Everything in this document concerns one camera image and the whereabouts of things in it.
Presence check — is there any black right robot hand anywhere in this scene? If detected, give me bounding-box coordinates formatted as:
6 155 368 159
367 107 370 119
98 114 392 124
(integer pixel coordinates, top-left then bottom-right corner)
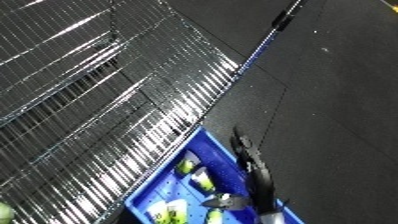
200 126 281 216

